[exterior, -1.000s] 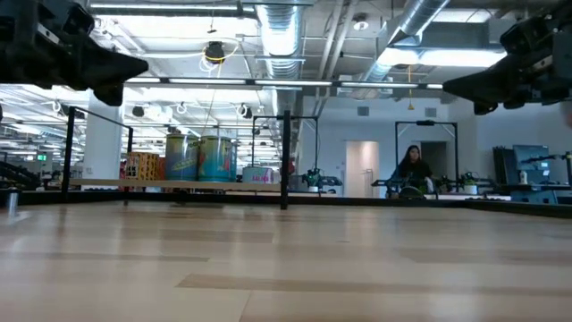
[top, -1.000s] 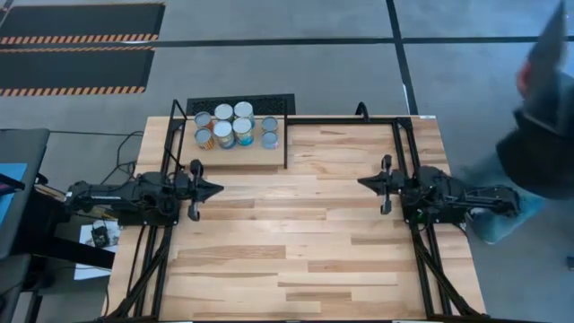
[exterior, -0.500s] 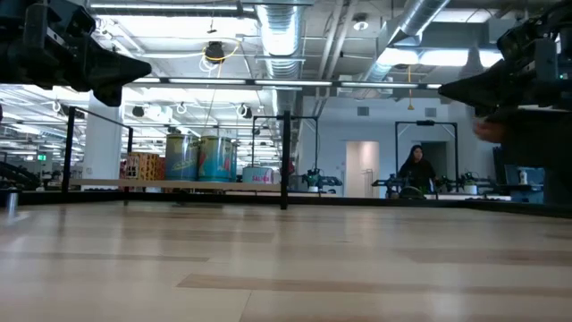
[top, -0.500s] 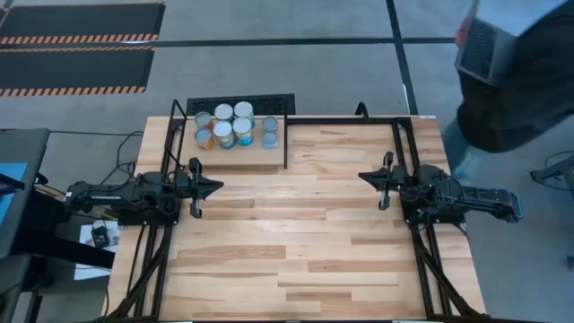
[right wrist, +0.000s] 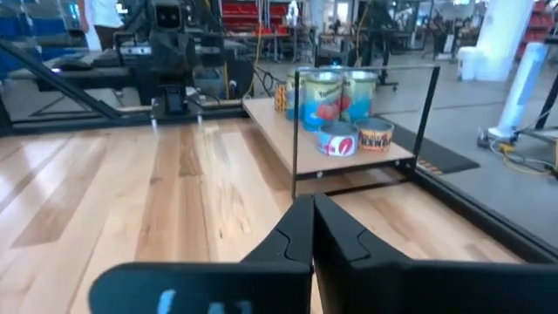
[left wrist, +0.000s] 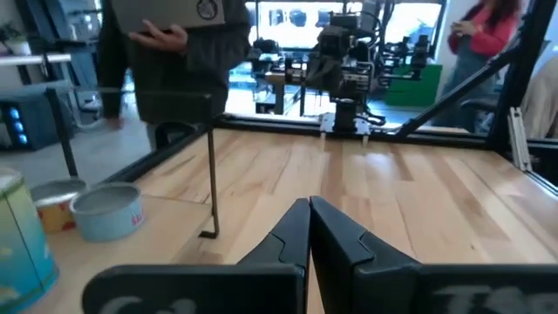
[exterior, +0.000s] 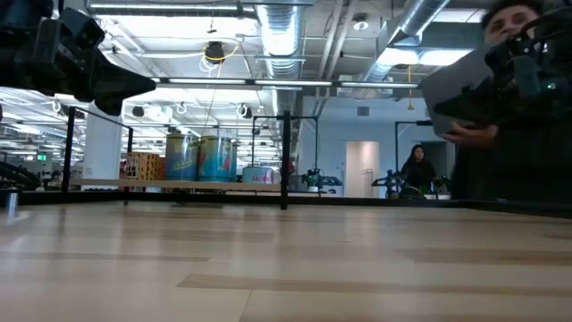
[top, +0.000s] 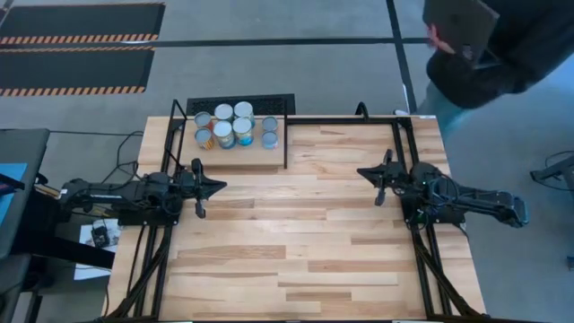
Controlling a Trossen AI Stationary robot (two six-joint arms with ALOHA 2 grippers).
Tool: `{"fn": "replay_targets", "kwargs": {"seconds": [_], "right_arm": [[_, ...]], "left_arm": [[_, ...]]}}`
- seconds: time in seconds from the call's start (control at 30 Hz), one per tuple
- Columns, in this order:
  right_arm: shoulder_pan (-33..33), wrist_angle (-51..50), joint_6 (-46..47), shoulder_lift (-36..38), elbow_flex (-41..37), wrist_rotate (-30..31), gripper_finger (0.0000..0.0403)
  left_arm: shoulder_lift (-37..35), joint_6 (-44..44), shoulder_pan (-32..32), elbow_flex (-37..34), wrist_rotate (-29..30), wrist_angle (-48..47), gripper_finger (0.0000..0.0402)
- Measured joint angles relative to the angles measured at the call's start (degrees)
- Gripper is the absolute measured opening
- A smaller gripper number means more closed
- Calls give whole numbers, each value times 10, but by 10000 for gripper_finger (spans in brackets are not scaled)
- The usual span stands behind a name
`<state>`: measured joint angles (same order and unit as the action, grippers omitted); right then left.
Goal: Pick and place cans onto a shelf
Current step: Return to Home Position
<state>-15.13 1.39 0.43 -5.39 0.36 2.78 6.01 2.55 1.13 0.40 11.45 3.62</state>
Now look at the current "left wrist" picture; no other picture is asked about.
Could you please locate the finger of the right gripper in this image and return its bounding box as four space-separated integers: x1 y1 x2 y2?
324 57 344 91
307 57 326 91

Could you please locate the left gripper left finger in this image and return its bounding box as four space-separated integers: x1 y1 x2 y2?
81 197 312 314

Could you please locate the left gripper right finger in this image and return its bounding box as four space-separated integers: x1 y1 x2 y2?
310 195 558 314

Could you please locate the light blue salmon can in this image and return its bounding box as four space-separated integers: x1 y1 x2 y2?
69 181 146 243

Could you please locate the tomatoes labelled can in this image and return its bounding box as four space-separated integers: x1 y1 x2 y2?
0 167 60 314

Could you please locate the background robot workstation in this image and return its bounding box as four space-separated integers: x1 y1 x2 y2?
248 37 309 117

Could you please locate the green cabinet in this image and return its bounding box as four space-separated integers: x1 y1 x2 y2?
383 64 444 108

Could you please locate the person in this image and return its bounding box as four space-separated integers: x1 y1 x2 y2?
95 0 253 152
433 0 524 132

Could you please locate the person's hand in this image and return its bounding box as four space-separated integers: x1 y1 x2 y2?
128 19 189 56

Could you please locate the grey laptop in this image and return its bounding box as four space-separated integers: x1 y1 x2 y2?
111 0 227 34

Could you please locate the silver aluminium extrusion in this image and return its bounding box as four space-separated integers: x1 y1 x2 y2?
507 106 534 173

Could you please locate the black computer with blue lights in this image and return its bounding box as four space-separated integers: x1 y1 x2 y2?
0 93 60 152

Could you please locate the white background table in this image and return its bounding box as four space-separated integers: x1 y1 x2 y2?
0 52 73 67

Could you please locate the black aluminium table frame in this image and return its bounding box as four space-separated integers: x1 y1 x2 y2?
102 0 558 196

